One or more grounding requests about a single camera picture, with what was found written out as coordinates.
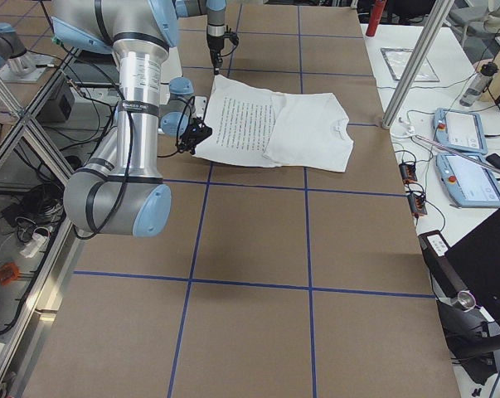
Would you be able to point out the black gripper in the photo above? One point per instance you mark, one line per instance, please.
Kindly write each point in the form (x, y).
(215, 46)
(190, 141)

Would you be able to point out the white long-sleeve printed shirt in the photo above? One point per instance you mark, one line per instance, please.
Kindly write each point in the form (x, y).
(254, 127)

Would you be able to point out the third silver robot arm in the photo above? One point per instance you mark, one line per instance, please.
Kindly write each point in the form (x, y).
(17, 63)

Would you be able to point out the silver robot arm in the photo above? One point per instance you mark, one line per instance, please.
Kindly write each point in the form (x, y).
(120, 190)
(215, 12)

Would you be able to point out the grey control box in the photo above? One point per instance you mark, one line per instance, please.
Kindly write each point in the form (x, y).
(58, 107)

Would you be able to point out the red bottle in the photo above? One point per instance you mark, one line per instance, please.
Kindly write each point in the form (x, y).
(375, 17)

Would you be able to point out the white power strip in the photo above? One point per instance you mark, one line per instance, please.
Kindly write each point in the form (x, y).
(31, 248)

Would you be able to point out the orange black connector block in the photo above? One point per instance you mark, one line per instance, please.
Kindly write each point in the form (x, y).
(407, 173)

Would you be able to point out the orange plastic part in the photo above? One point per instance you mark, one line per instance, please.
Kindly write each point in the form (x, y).
(8, 272)

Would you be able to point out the upper blue teach pendant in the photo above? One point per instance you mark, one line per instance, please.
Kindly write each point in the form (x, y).
(459, 130)

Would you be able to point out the blue teach pendant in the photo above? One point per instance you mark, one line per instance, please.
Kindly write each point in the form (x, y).
(459, 130)
(468, 184)

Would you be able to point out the clear water bottle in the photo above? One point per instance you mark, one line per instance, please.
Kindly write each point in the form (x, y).
(479, 84)

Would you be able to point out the lower blue teach pendant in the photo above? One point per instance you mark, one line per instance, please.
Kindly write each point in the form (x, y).
(468, 184)

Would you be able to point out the black laptop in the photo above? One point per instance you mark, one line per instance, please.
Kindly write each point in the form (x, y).
(476, 260)

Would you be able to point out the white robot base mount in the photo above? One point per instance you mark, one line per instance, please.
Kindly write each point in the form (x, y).
(179, 105)

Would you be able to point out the aluminium frame rail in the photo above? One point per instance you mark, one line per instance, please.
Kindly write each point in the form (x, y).
(33, 175)

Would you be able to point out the aluminium frame post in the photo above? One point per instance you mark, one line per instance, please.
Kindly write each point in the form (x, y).
(426, 39)

